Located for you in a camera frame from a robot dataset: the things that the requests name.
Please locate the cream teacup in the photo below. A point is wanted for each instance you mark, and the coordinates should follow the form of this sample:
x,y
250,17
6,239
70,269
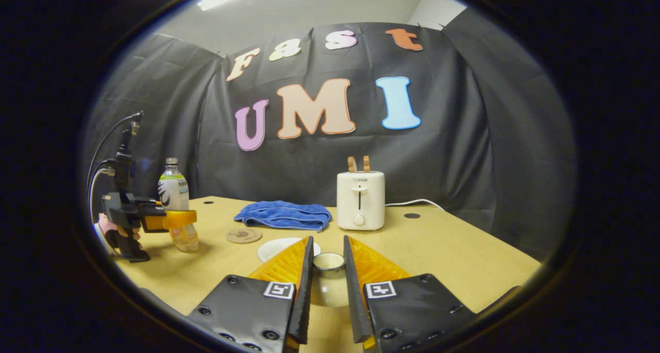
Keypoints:
x,y
278,249

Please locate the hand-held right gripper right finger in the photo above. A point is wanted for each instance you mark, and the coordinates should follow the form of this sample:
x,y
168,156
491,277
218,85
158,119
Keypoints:
x,y
356,306

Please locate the cream teacup lid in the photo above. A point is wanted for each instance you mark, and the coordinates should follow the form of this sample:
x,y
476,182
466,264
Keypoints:
x,y
328,286

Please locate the round brown coaster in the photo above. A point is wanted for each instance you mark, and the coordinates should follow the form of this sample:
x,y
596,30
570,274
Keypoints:
x,y
243,235

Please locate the white toaster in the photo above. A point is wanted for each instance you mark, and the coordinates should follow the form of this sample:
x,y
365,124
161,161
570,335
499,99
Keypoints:
x,y
371,203

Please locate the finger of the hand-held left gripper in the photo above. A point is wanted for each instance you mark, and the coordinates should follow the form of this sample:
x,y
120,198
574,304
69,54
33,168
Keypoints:
x,y
175,220

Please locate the brown toast slice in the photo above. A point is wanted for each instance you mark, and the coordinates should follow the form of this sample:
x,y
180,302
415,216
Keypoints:
x,y
366,164
352,165

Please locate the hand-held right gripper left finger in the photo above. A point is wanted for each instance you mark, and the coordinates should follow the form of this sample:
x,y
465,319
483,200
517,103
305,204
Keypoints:
x,y
304,301

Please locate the black backdrop cloth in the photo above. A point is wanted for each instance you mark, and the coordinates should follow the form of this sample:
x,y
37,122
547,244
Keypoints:
x,y
454,162

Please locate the clear water bottle white label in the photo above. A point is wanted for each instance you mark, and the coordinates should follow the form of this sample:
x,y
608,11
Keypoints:
x,y
175,190

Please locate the blue towel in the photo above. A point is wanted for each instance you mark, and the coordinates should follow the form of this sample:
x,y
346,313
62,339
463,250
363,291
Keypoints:
x,y
283,214

